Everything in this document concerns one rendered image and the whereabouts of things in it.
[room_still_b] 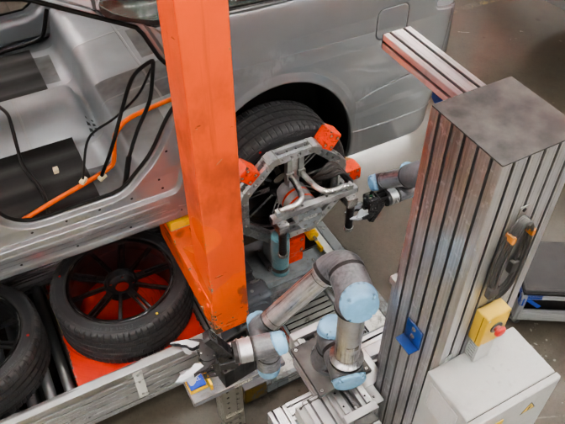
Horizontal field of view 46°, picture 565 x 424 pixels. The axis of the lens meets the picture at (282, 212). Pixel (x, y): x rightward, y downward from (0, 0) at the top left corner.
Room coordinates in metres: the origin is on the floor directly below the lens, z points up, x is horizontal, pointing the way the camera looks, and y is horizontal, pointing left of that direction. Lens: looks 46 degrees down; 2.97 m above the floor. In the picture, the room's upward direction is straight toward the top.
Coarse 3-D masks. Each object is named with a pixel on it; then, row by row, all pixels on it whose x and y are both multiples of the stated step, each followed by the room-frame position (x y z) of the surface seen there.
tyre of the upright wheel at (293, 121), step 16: (256, 112) 2.36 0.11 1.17; (272, 112) 2.35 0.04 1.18; (288, 112) 2.36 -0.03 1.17; (304, 112) 2.40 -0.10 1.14; (240, 128) 2.28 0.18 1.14; (256, 128) 2.26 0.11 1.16; (272, 128) 2.24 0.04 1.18; (288, 128) 2.24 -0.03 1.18; (304, 128) 2.27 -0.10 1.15; (240, 144) 2.19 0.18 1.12; (256, 144) 2.16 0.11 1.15; (272, 144) 2.19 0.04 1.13; (336, 144) 2.34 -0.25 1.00; (256, 160) 2.15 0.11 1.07
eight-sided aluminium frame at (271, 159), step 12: (300, 144) 2.20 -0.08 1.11; (312, 144) 2.20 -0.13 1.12; (264, 156) 2.13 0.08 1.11; (276, 156) 2.11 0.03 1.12; (288, 156) 2.13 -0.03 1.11; (324, 156) 2.21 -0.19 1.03; (336, 156) 2.25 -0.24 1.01; (264, 168) 2.08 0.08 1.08; (336, 180) 2.26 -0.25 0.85; (240, 192) 2.05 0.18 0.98; (252, 192) 2.05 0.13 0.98; (324, 216) 2.22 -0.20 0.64; (252, 228) 2.06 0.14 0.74; (264, 228) 2.13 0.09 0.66; (300, 228) 2.16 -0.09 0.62; (312, 228) 2.19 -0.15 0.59; (264, 240) 2.07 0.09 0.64
